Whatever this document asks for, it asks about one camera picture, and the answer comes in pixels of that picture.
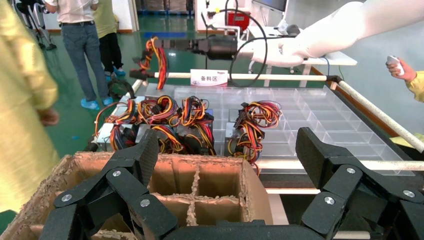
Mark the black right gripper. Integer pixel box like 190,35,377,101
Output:
155,34,239,61

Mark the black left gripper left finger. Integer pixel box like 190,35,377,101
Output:
39,129,179,240

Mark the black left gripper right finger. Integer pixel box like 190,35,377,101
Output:
295,127,424,240

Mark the power supply with coloured cables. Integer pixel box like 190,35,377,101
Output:
136,95,182,155
129,35,173,99
226,100,283,166
179,95,217,157
95,98,138,152

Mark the white foam-wrapped pipe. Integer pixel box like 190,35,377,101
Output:
337,79,424,154
257,159,416,172
130,78,147,98
153,71,332,82

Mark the black pipe joint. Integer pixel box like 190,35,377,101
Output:
129,68,157,81
326,75,344,88

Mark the white label sign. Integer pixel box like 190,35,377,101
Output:
190,68,230,88

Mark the person in black trousers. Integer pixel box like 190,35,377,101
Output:
92,0,127,79

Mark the red box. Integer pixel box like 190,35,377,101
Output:
226,11,252,33

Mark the clear acrylic divided tray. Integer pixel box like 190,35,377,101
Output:
142,82,416,176

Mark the person in blue jeans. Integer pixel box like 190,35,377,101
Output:
43,0,116,111

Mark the computer monitor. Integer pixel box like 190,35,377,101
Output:
252,0,290,13

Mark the brown cardboard divider box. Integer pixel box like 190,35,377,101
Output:
0,151,275,240

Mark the person in yellow coat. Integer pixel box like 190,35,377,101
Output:
385,55,424,148
0,0,61,214

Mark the white handheld remote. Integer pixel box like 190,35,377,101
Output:
386,55,406,77

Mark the black tripod stand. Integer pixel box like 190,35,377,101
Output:
14,0,58,51

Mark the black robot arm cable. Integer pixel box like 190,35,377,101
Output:
203,0,270,89

